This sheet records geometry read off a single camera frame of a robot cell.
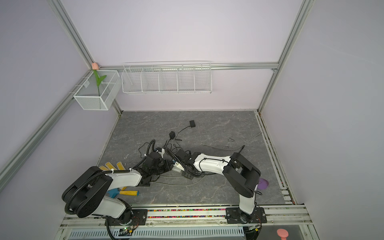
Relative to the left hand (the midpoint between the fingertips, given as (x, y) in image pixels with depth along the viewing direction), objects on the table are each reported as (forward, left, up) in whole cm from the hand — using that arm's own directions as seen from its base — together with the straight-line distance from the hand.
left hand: (175, 165), depth 89 cm
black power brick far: (+33, -12, -2) cm, 35 cm away
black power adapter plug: (+22, +3, +1) cm, 22 cm away
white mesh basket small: (+37, +43, +29) cm, 64 cm away
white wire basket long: (+51, +2, +28) cm, 58 cm away
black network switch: (-14, +11, +17) cm, 25 cm away
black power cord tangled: (+16, +4, -3) cm, 17 cm away
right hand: (-3, -8, -2) cm, 9 cm away
